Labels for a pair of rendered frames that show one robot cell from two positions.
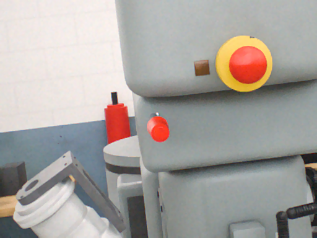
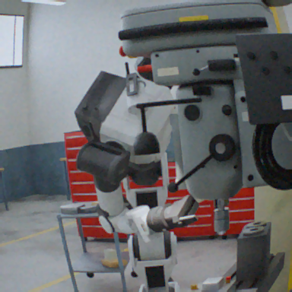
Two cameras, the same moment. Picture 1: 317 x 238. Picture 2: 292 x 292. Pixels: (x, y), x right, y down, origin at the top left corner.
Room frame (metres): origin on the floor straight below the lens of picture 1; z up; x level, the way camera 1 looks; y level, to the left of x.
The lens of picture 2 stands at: (1.75, -1.49, 1.56)
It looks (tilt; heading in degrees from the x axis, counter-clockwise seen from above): 3 degrees down; 121
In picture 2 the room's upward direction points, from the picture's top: 6 degrees counter-clockwise
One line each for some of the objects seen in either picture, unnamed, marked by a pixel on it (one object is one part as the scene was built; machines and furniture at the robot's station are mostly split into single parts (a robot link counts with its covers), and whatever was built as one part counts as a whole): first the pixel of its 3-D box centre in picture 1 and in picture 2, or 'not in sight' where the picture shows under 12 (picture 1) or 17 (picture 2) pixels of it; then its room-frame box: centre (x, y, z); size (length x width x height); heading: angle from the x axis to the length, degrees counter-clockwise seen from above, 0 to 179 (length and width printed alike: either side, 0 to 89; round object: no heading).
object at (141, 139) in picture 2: not in sight; (146, 142); (0.91, -0.07, 1.48); 0.07 x 0.07 x 0.06
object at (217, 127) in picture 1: (220, 109); (220, 65); (1.15, -0.02, 1.68); 0.34 x 0.24 x 0.10; 6
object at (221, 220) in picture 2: not in sight; (221, 220); (1.11, -0.02, 1.23); 0.05 x 0.05 x 0.06
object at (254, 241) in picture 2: not in sight; (254, 249); (1.09, 0.35, 1.01); 0.22 x 0.12 x 0.20; 104
